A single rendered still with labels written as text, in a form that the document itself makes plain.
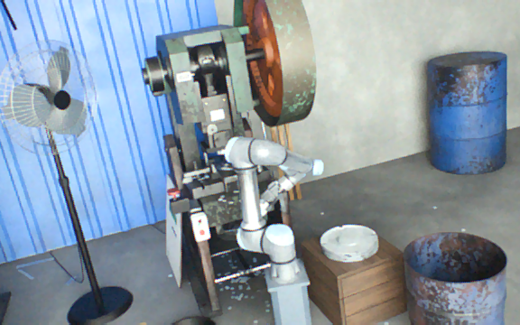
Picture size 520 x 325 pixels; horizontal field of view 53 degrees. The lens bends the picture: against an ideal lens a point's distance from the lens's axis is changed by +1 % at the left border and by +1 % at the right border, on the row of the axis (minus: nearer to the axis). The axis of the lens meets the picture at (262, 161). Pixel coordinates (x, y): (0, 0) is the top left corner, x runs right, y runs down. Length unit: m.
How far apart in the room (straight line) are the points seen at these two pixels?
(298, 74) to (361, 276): 1.03
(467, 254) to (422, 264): 0.21
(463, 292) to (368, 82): 2.63
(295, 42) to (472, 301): 1.38
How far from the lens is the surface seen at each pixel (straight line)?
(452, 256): 2.69
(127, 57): 3.95
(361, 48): 4.51
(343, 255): 2.65
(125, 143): 4.05
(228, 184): 2.86
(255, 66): 3.23
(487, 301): 2.38
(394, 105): 4.75
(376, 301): 2.76
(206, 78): 2.83
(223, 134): 2.84
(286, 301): 2.41
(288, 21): 2.60
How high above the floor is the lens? 1.74
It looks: 20 degrees down
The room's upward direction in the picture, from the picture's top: 9 degrees counter-clockwise
